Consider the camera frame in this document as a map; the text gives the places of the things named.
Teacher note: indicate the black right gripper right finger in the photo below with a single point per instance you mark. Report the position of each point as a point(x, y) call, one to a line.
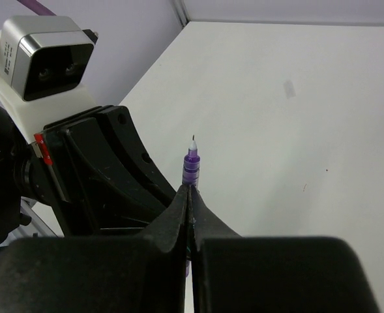
point(231, 273)

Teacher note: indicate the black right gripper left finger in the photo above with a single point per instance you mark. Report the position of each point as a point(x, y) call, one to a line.
point(144, 272)

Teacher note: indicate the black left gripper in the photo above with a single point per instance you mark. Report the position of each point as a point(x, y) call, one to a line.
point(102, 180)

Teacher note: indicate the purple gel pen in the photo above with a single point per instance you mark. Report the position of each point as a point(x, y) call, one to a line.
point(190, 176)

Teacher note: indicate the transparent pen cap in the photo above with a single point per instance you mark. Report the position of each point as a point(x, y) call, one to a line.
point(289, 89)

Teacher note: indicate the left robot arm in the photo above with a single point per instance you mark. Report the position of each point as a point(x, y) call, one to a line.
point(21, 176)

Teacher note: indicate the left aluminium frame post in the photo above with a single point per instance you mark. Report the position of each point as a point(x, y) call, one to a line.
point(180, 9)

